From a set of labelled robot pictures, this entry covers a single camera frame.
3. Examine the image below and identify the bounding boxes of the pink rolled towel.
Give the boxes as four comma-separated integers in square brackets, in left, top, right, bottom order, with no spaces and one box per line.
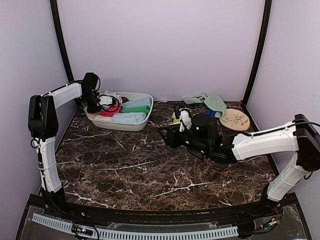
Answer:
[99,106,122,118]

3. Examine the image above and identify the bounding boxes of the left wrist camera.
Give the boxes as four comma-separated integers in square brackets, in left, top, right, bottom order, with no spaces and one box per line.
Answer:
[98,94,117,106]

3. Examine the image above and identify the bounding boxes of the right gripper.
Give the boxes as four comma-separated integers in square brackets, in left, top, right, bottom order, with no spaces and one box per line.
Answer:
[158,123,210,156]

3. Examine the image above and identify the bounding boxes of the blue polka dot towel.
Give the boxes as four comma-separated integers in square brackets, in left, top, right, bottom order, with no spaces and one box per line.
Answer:
[101,104,111,112]

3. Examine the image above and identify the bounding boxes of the light blue rolled towel front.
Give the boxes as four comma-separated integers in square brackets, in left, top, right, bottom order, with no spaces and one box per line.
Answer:
[112,112,147,123]

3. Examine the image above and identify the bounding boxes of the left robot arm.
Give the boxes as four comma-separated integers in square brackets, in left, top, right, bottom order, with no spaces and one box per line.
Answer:
[28,72,101,194]

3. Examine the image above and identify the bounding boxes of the dark blue object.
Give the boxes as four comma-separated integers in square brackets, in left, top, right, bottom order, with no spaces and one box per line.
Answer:
[205,110,217,118]

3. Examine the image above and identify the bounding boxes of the orange bunny towel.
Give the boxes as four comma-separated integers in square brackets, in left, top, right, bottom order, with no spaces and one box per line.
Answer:
[103,90,124,105]

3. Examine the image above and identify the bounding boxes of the white plastic basin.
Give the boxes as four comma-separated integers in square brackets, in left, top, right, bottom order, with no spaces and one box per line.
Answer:
[83,91,154,132]

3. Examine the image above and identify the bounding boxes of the light blue rolled towel back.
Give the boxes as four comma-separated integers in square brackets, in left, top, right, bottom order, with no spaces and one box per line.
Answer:
[122,97,152,109]

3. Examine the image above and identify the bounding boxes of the brown rolled towel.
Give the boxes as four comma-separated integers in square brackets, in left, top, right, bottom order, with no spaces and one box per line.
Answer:
[121,97,129,103]

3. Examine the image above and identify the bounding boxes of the white slotted cable duct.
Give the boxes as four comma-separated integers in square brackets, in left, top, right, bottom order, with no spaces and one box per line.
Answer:
[31,213,239,240]

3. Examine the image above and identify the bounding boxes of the grey green crumpled towel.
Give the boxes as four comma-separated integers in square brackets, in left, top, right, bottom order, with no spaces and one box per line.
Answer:
[182,93,227,118]

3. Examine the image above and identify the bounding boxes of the green patterned small towel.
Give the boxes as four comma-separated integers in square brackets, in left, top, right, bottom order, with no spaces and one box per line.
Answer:
[168,112,181,126]

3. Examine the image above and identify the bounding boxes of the light blue rolled towel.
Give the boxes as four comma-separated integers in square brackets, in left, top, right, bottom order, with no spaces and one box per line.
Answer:
[112,112,147,123]
[122,97,152,109]

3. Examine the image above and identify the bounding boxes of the green rolled towel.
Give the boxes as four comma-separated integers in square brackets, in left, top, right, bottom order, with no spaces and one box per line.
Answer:
[121,105,150,115]

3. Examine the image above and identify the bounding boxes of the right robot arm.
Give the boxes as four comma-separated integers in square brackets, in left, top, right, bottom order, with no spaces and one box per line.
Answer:
[157,113,320,217]

